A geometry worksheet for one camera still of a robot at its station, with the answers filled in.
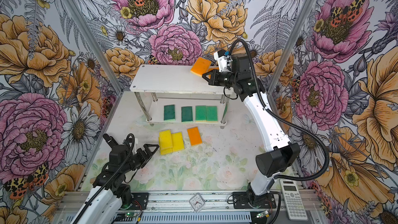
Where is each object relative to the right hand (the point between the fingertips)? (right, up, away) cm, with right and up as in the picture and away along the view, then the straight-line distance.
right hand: (203, 80), depth 70 cm
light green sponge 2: (+6, -17, +27) cm, 32 cm away
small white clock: (-3, -56, +3) cm, 56 cm away
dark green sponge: (-21, -16, +30) cm, 40 cm away
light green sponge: (-2, -16, +29) cm, 34 cm away
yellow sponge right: (-15, -33, +24) cm, 43 cm away
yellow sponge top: (-22, -31, +22) cm, 44 cm away
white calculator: (+42, -55, +4) cm, 70 cm away
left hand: (-24, -37, +11) cm, 45 cm away
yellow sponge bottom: (-21, -37, +19) cm, 47 cm away
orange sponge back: (-5, -30, +27) cm, 41 cm away
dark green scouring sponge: (-10, -17, +29) cm, 35 cm away
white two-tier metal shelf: (-22, -4, +48) cm, 53 cm away
